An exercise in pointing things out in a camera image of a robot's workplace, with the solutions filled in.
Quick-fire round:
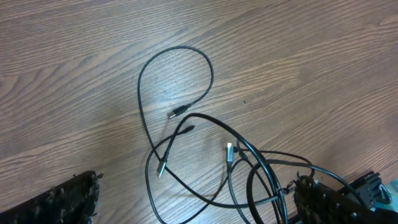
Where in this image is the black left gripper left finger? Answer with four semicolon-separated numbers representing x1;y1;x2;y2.
1;170;104;224

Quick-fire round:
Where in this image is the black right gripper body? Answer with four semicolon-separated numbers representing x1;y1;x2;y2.
350;171;392;209

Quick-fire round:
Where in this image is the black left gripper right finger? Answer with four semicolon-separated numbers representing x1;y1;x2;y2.
288;176;397;224

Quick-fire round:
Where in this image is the black usb cable grey plug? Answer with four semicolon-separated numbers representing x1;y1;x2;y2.
144;125;371;224

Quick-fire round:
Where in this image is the thin black usb cable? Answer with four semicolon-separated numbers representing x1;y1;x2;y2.
137;45;280;209

